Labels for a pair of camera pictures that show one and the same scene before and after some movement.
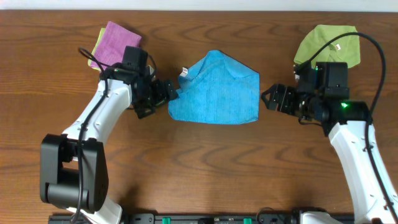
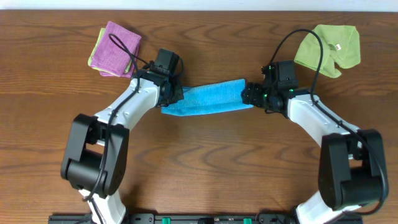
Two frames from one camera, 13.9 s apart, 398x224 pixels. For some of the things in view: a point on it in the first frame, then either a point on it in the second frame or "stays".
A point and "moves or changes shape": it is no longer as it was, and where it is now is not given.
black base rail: x=227 y=218 stays
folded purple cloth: x=112 y=45 stays
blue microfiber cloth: x=221 y=90 moves or changes shape
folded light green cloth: x=90 y=61 stays
